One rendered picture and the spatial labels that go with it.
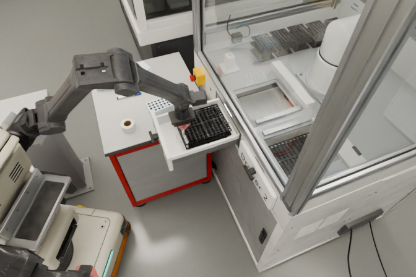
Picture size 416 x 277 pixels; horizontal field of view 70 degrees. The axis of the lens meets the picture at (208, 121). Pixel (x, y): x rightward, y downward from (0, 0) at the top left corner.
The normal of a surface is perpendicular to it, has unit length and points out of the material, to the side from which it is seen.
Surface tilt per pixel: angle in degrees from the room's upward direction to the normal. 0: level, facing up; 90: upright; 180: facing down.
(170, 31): 90
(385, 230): 0
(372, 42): 90
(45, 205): 0
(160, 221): 0
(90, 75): 30
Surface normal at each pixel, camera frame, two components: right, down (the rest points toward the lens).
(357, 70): -0.93, 0.29
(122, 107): 0.00, -0.63
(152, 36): 0.37, 0.72
